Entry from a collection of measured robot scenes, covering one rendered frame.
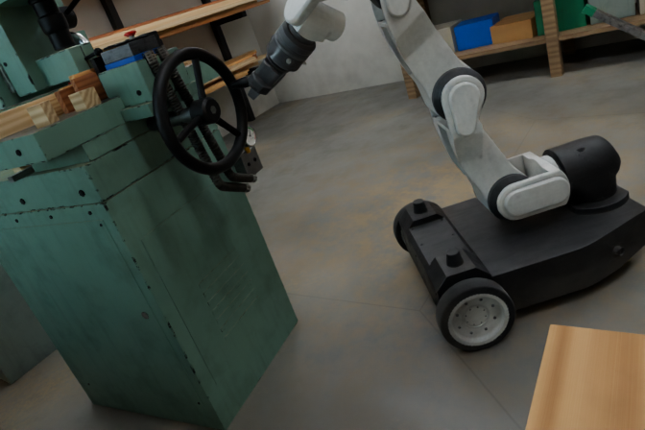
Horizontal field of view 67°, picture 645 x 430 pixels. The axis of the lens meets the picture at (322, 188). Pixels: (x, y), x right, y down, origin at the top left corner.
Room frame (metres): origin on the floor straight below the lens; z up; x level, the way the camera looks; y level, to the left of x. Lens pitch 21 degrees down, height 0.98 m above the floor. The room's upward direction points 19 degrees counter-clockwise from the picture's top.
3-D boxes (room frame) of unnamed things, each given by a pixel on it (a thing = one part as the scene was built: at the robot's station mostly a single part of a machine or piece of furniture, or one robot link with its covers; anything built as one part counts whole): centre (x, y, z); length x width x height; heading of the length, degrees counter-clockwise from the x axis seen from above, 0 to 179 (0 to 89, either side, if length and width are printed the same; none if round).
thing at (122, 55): (1.23, 0.31, 0.99); 0.13 x 0.11 x 0.06; 148
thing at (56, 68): (1.33, 0.50, 0.99); 0.14 x 0.07 x 0.09; 58
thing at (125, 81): (1.22, 0.31, 0.91); 0.15 x 0.14 x 0.09; 148
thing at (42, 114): (1.06, 0.49, 0.92); 0.03 x 0.03 x 0.05; 81
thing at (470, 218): (1.29, -0.52, 0.19); 0.64 x 0.52 x 0.33; 88
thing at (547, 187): (1.29, -0.56, 0.28); 0.21 x 0.20 x 0.13; 88
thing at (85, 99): (1.14, 0.43, 0.92); 0.05 x 0.04 x 0.04; 154
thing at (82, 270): (1.38, 0.58, 0.36); 0.58 x 0.45 x 0.71; 58
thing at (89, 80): (1.28, 0.40, 0.93); 0.23 x 0.01 x 0.07; 148
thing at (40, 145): (1.27, 0.38, 0.87); 0.61 x 0.30 x 0.06; 148
